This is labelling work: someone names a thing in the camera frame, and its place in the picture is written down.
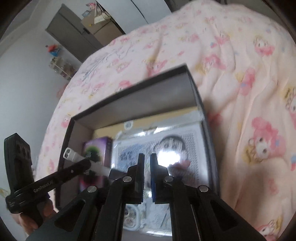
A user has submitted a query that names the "small shelf with trinkets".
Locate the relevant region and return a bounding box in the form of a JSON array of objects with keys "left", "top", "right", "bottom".
[{"left": 49, "top": 57, "right": 77, "bottom": 81}]

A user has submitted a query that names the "black cardboard storage box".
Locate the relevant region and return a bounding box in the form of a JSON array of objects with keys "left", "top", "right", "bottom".
[{"left": 55, "top": 64, "right": 221, "bottom": 209}]

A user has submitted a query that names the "clear cartoon phone case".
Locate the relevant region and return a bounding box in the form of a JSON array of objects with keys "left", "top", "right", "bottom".
[{"left": 123, "top": 204, "right": 141, "bottom": 232}]

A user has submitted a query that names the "person's left hand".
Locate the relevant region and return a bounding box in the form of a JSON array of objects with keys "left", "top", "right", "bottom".
[{"left": 11, "top": 199, "right": 56, "bottom": 235}]

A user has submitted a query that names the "cartoon print in plastic sleeve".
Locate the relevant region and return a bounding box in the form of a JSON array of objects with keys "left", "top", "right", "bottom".
[{"left": 111, "top": 122, "right": 210, "bottom": 240}]

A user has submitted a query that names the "pink cartoon print blanket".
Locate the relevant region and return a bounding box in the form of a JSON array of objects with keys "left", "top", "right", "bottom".
[{"left": 36, "top": 1, "right": 295, "bottom": 240}]

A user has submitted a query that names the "grey door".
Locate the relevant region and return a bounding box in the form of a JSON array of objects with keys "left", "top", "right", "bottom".
[{"left": 46, "top": 4, "right": 103, "bottom": 62}]

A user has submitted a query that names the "white strap smart watch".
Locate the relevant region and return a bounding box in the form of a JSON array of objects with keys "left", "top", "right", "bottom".
[{"left": 62, "top": 146, "right": 130, "bottom": 183}]

